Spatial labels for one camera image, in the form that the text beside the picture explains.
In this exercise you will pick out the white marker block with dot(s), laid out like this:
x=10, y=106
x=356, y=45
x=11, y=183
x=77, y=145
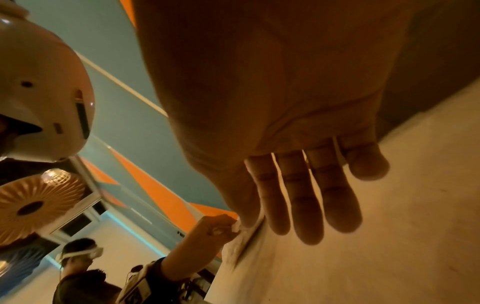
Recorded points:
x=133, y=286

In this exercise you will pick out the white window frame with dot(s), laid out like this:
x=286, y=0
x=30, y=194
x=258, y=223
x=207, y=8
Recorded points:
x=84, y=207

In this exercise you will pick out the person's right hand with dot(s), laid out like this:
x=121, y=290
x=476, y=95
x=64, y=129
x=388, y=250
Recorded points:
x=262, y=89

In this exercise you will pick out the person's left forearm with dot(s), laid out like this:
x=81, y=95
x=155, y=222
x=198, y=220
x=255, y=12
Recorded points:
x=187, y=255

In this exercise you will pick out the blue pleated ceiling lamp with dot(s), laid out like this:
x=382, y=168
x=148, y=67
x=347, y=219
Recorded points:
x=18, y=267

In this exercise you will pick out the person's left hand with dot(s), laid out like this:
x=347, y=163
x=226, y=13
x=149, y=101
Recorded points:
x=210, y=228

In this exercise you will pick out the orange pleated ceiling lamp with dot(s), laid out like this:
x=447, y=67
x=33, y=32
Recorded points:
x=33, y=207

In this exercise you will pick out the white head-mounted camera housing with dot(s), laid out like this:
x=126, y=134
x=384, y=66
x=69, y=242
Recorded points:
x=41, y=74

